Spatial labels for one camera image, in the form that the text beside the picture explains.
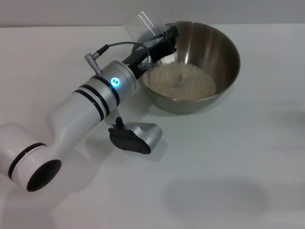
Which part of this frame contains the stainless steel mixing bowl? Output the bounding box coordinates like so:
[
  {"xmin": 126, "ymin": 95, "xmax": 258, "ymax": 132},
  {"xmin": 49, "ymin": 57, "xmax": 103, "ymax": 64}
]
[{"xmin": 130, "ymin": 21, "xmax": 241, "ymax": 115}]

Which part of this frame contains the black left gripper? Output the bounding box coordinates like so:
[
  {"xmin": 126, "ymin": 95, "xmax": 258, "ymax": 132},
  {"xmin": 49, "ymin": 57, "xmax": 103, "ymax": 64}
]
[{"xmin": 123, "ymin": 25, "xmax": 180, "ymax": 80}]

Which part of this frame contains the grey cable with plug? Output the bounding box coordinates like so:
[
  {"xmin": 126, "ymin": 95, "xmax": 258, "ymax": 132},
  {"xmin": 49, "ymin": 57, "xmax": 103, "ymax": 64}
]
[{"xmin": 83, "ymin": 41, "xmax": 149, "ymax": 75}]

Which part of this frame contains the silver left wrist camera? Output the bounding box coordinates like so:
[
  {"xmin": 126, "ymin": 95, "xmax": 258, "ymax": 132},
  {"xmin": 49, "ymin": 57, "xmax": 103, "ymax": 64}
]
[{"xmin": 108, "ymin": 116, "xmax": 163, "ymax": 155}]

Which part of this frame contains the white rice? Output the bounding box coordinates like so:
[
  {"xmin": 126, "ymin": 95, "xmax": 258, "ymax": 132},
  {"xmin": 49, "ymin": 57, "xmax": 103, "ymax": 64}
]
[{"xmin": 149, "ymin": 61, "xmax": 217, "ymax": 101}]

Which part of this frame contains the clear plastic measuring cup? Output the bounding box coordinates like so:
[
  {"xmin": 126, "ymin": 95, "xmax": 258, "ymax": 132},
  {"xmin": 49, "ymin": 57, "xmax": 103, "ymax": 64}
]
[{"xmin": 123, "ymin": 10, "xmax": 173, "ymax": 50}]

